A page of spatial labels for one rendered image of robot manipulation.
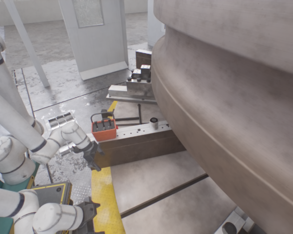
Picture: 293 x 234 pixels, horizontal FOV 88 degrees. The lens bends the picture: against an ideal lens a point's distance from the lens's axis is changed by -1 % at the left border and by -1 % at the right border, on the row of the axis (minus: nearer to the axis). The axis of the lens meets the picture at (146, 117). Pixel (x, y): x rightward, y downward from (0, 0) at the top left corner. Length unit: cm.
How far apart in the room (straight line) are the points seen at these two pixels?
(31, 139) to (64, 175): 125
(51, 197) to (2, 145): 68
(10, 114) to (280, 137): 118
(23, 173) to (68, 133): 48
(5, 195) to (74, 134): 39
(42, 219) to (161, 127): 108
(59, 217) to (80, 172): 141
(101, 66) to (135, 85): 214
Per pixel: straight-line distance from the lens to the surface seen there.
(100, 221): 181
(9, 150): 121
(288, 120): 79
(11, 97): 110
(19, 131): 95
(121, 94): 248
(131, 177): 158
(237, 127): 88
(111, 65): 433
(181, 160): 170
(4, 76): 105
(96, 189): 194
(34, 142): 97
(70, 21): 388
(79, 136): 98
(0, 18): 1414
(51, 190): 172
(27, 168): 133
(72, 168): 218
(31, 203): 86
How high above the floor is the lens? 169
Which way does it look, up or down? 40 degrees down
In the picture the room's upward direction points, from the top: straight up
